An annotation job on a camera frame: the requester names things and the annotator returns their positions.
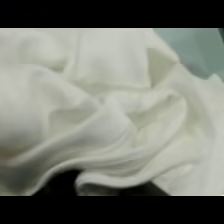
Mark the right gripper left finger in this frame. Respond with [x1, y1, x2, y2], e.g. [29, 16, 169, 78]
[34, 169, 83, 197]

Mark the white shirt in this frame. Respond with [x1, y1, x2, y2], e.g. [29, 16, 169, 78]
[0, 28, 224, 197]

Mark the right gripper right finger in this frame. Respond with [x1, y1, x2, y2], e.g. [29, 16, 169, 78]
[99, 181, 170, 197]

